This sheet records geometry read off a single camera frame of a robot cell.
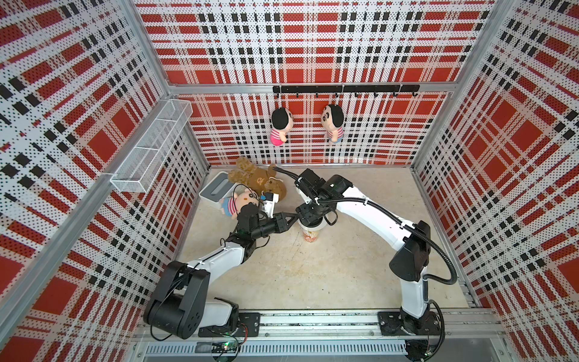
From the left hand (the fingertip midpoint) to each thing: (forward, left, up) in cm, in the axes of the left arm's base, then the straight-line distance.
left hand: (300, 216), depth 82 cm
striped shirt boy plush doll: (+12, +31, -10) cm, 35 cm away
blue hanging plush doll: (+36, -13, +17) cm, 42 cm away
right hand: (0, -5, +2) cm, 6 cm away
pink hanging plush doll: (+38, +8, +15) cm, 42 cm away
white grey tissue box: (+24, +40, -12) cm, 48 cm away
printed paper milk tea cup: (-4, -4, -9) cm, 10 cm away
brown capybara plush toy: (+26, +20, -8) cm, 34 cm away
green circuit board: (-38, +24, -15) cm, 48 cm away
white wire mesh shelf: (+19, +64, +8) cm, 67 cm away
